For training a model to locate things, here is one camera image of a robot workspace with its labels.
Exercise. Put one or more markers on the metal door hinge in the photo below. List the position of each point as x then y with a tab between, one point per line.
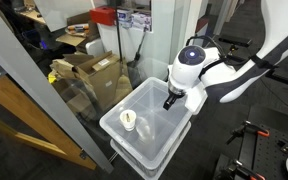
83	155

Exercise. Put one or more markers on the white plastic container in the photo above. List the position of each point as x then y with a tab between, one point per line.
95	48

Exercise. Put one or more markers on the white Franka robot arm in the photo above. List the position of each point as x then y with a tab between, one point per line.
284	20

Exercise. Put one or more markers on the white blue carton box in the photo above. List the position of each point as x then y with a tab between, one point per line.
142	21
124	18

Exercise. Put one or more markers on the grey metal wall mullion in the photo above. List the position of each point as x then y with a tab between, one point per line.
34	78

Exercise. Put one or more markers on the clear plastic bin right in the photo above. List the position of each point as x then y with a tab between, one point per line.
150	126

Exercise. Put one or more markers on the white paper cup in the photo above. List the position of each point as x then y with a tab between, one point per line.
128	126

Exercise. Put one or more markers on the brown dry erase marker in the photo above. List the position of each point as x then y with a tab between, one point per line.
127	117

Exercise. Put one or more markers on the large cardboard box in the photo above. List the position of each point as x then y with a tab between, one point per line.
104	80

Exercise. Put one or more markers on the black perforated work table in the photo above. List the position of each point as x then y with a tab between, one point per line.
270	153

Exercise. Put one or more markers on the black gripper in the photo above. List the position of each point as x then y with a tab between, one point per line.
176	96

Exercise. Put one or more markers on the flat cardboard sheet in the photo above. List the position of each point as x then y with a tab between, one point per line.
70	39

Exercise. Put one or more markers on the black metal bar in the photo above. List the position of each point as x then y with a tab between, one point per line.
235	41

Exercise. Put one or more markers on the low cardboard box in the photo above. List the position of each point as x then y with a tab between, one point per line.
80	103

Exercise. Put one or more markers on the red wall box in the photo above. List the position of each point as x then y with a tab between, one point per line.
102	16

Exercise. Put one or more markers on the crumpled cardboard sheet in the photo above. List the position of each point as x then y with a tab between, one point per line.
64	66

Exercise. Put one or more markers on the white board panel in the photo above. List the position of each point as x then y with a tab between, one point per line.
64	13

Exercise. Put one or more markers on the wooden door frame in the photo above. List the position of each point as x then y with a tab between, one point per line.
17	110

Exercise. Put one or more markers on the clear plastic storage bin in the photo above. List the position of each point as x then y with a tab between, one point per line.
160	166

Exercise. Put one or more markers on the black office chair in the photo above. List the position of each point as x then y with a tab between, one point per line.
34	36

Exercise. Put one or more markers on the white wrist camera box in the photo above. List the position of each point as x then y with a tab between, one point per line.
195	98

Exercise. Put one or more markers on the black vertical pole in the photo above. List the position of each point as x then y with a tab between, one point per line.
118	40

